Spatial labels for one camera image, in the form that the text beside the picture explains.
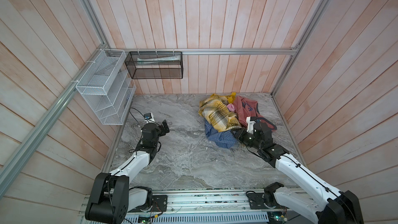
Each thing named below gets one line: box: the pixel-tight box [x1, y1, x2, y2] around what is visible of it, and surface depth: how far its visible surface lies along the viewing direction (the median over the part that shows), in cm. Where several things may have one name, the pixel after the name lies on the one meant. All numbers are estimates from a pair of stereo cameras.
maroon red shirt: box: [232, 95, 278, 132], surface depth 106 cm
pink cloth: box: [226, 103, 236, 112], surface depth 105 cm
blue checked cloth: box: [204, 120, 237, 149], surface depth 83 cm
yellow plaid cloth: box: [197, 92, 243, 133], surface depth 87 cm
